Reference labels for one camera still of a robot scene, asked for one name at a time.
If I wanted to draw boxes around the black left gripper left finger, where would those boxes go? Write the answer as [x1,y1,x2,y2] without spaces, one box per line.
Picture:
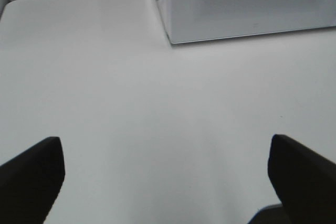
[1,136,65,223]

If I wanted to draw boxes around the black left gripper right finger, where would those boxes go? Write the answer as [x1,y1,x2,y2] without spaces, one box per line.
[267,134,335,223]

